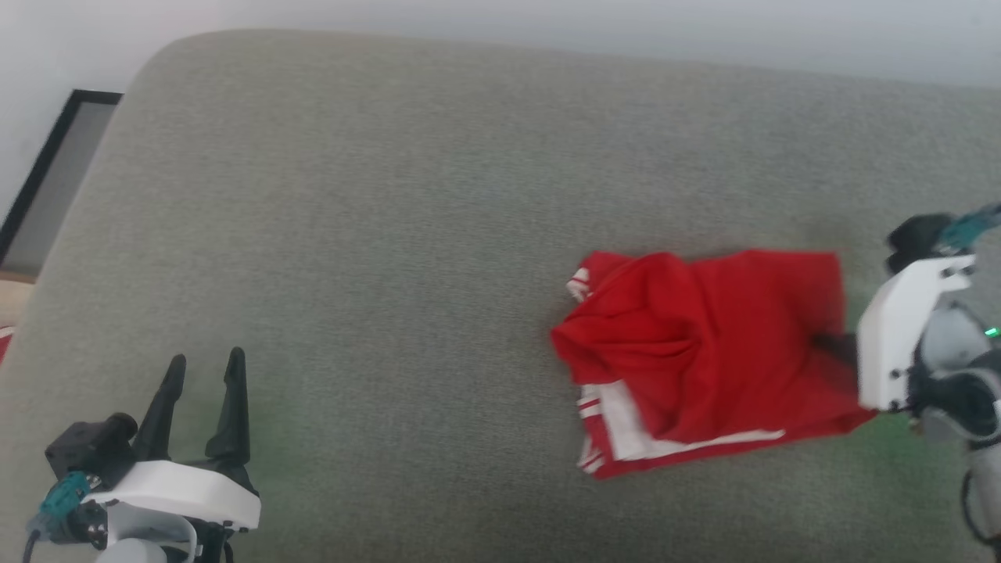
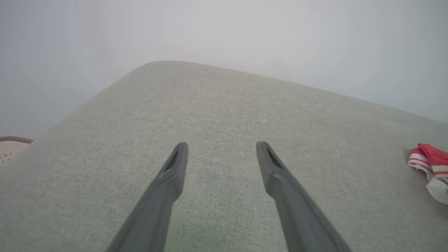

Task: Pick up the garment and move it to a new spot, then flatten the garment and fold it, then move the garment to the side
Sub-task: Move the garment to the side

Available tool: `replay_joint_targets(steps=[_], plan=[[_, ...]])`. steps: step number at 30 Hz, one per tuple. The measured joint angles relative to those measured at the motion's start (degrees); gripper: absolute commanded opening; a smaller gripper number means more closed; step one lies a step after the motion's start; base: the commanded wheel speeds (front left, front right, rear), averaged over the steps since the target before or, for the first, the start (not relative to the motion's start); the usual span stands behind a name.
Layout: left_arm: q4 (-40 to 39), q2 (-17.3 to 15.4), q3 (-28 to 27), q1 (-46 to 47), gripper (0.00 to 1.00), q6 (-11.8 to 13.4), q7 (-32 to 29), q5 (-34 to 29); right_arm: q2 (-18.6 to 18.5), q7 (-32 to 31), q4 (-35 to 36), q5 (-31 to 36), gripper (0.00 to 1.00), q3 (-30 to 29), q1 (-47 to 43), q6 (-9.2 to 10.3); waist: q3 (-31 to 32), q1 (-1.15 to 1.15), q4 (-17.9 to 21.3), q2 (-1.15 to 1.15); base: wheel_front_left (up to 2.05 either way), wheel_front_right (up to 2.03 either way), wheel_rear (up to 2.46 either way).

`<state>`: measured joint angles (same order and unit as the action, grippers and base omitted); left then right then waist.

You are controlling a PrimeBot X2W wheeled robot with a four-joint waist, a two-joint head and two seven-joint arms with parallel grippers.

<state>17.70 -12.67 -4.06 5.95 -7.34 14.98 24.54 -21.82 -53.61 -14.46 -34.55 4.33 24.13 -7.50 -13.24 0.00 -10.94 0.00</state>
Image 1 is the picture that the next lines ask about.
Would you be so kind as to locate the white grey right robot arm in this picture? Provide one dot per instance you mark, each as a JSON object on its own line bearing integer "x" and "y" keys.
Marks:
{"x": 962, "y": 375}

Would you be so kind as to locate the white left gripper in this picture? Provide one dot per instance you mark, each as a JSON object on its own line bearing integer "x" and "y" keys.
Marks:
{"x": 188, "y": 489}

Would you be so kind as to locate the teal camera connector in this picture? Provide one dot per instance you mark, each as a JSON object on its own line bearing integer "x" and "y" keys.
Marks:
{"x": 66, "y": 493}
{"x": 966, "y": 227}

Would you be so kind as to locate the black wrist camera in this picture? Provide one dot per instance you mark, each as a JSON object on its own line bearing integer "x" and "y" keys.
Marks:
{"x": 915, "y": 238}
{"x": 86, "y": 450}

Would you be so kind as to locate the red white-trimmed shorts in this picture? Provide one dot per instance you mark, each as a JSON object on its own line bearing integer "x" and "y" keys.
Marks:
{"x": 719, "y": 352}

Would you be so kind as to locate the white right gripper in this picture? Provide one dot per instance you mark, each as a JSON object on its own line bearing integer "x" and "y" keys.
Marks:
{"x": 891, "y": 344}

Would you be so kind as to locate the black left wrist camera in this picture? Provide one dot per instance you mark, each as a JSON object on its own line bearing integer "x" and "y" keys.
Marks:
{"x": 86, "y": 450}

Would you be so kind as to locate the teal left camera connector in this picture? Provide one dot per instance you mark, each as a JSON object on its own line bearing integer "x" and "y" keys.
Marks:
{"x": 66, "y": 493}

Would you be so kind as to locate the teal right camera connector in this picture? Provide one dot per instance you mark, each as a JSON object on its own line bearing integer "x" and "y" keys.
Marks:
{"x": 966, "y": 227}

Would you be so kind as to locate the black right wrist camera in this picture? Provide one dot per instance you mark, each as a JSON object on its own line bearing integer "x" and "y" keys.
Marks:
{"x": 915, "y": 238}

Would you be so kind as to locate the grey fabric sofa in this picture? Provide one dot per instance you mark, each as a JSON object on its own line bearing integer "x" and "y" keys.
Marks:
{"x": 391, "y": 234}

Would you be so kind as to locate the black framed panel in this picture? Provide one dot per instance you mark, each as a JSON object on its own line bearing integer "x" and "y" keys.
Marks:
{"x": 55, "y": 172}

